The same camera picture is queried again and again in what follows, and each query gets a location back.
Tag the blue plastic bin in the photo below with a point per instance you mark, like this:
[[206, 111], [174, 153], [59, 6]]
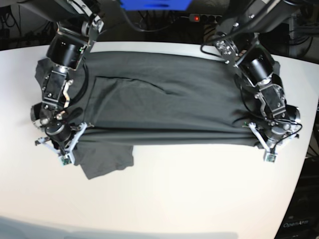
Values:
[[134, 5]]

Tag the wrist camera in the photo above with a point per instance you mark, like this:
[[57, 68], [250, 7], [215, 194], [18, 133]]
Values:
[[66, 159], [270, 157]]

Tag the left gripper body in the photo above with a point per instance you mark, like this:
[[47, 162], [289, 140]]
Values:
[[275, 133]]

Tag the black OpenArm base box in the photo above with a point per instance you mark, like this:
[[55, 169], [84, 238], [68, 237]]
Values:
[[301, 220]]

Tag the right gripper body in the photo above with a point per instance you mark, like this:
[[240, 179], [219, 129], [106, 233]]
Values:
[[62, 137]]

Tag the dark grey T-shirt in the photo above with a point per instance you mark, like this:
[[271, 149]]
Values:
[[138, 98]]

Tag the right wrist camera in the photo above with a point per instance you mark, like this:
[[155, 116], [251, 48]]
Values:
[[66, 159]]

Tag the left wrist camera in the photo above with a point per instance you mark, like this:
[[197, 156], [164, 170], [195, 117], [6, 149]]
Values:
[[270, 157]]

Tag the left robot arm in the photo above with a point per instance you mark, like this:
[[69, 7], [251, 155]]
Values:
[[237, 41]]

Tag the black power strip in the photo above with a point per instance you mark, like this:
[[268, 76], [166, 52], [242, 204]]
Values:
[[204, 18]]

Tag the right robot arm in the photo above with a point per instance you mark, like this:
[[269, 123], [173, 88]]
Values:
[[79, 24]]

